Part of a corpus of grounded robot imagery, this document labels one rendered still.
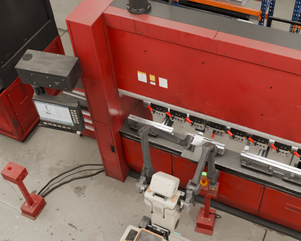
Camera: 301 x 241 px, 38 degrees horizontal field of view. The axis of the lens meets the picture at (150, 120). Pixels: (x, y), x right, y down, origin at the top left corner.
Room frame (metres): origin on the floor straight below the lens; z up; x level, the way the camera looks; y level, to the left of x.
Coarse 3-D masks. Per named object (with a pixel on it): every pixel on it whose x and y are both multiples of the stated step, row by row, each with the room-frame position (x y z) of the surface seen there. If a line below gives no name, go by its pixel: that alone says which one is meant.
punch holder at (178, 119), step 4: (172, 112) 2.72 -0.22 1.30; (176, 112) 2.70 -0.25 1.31; (180, 112) 2.68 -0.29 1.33; (172, 116) 2.72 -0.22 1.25; (176, 116) 2.70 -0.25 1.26; (180, 116) 2.68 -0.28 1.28; (184, 116) 2.67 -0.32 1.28; (172, 120) 2.72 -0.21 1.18; (176, 120) 2.70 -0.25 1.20; (180, 120) 2.68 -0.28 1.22; (184, 120) 2.67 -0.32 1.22
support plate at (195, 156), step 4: (200, 144) 2.53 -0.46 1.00; (196, 148) 2.49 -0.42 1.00; (200, 148) 2.49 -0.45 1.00; (184, 152) 2.46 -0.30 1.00; (188, 152) 2.46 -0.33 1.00; (192, 152) 2.45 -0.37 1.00; (196, 152) 2.45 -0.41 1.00; (200, 152) 2.44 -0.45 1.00; (184, 156) 2.41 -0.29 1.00; (188, 156) 2.40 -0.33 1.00; (192, 156) 2.40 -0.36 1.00; (196, 156) 2.40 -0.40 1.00; (200, 156) 2.39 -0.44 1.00; (196, 160) 2.35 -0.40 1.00
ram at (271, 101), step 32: (128, 32) 2.91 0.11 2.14; (128, 64) 2.93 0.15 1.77; (160, 64) 2.77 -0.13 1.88; (192, 64) 2.62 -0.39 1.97; (224, 64) 2.49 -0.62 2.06; (256, 64) 2.37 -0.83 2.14; (160, 96) 2.78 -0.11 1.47; (192, 96) 2.62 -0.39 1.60; (224, 96) 2.48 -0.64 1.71; (256, 96) 2.35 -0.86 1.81; (288, 96) 2.23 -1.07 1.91; (256, 128) 2.32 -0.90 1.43; (288, 128) 2.19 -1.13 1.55
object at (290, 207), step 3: (288, 204) 2.00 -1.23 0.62; (285, 207) 2.01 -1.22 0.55; (288, 207) 2.00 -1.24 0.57; (291, 207) 1.98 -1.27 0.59; (294, 207) 1.97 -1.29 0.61; (297, 207) 1.96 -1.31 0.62; (291, 210) 1.96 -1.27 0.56; (294, 210) 1.96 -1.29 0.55; (297, 210) 1.95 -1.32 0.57; (300, 210) 1.94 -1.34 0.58
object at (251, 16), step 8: (152, 0) 4.82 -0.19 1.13; (160, 0) 4.85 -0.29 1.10; (168, 0) 4.82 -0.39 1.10; (184, 0) 4.77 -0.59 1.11; (184, 8) 4.59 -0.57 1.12; (192, 8) 4.56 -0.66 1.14; (200, 8) 4.59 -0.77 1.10; (208, 8) 4.57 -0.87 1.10; (216, 8) 4.54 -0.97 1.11; (224, 16) 4.33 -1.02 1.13; (232, 16) 4.38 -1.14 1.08; (240, 16) 4.32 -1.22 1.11; (248, 16) 4.31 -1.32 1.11; (256, 16) 4.30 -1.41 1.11
